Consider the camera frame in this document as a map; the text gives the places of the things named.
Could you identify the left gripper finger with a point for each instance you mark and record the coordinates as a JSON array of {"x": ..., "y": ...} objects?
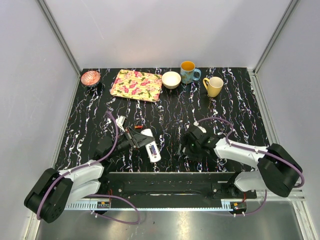
[
  {"x": 137, "y": 135},
  {"x": 142, "y": 142}
]

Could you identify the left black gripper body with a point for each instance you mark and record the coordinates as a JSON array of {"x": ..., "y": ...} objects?
[{"x": 125, "y": 143}]

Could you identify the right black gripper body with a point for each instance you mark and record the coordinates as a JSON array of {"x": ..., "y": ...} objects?
[{"x": 192, "y": 150}]

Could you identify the blue AAA battery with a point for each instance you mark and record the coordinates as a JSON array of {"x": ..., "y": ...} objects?
[{"x": 152, "y": 150}]

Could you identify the red AAA battery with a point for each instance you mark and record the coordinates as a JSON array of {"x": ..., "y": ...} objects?
[{"x": 138, "y": 127}]

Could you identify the white remote control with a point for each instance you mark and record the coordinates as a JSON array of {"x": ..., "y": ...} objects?
[{"x": 153, "y": 159}]

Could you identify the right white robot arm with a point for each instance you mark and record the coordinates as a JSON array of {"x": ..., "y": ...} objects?
[{"x": 274, "y": 168}]

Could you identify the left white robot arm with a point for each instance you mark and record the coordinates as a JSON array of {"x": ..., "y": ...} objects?
[{"x": 55, "y": 190}]

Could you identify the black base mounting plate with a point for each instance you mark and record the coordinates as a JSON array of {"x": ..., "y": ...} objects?
[{"x": 168, "y": 190}]

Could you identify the floral rectangular tray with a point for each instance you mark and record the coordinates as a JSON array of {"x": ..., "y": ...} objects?
[{"x": 137, "y": 85}]

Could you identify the yellow mug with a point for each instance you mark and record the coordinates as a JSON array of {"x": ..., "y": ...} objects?
[{"x": 213, "y": 85}]

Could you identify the cream ceramic bowl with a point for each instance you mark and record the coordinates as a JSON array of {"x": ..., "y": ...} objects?
[{"x": 171, "y": 79}]

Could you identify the red patterned small bowl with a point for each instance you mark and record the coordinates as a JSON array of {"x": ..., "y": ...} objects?
[{"x": 90, "y": 78}]

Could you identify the blue butterfly mug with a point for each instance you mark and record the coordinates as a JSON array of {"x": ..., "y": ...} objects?
[{"x": 189, "y": 72}]

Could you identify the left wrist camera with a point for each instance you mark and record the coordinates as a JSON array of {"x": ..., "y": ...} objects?
[{"x": 120, "y": 122}]

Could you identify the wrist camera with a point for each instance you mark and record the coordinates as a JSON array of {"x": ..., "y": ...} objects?
[
  {"x": 120, "y": 122},
  {"x": 200, "y": 127}
]

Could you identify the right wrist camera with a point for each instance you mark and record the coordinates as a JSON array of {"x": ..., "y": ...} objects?
[{"x": 200, "y": 127}]

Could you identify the left aluminium frame post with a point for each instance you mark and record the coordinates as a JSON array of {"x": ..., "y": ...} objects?
[{"x": 58, "y": 34}]

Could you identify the aluminium frame post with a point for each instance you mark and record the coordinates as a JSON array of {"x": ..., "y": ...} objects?
[
  {"x": 276, "y": 34},
  {"x": 58, "y": 34}
]

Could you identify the right aluminium frame post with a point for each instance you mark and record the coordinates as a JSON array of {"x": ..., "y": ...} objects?
[{"x": 276, "y": 34}]

